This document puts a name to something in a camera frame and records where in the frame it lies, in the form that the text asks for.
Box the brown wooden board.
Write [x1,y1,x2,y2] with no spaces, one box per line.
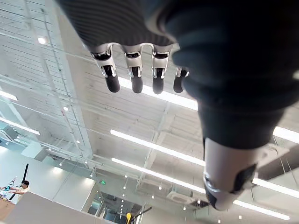
[0,197,16,221]

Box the grey partition panel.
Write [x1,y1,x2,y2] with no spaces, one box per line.
[4,191,113,224]

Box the ceiling air conditioner vent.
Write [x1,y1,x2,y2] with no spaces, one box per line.
[166,190,192,203]

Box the person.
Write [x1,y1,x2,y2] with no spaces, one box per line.
[0,180,31,203]

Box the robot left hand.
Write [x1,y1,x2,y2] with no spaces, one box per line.
[55,0,299,211]

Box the long ceiling light strip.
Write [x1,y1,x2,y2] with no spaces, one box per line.
[111,157,206,194]
[110,129,206,167]
[0,116,41,136]
[118,76,199,111]

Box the yellow and black stand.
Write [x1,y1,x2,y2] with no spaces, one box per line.
[125,206,152,224]

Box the black pole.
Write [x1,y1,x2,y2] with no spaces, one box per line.
[9,163,29,201]

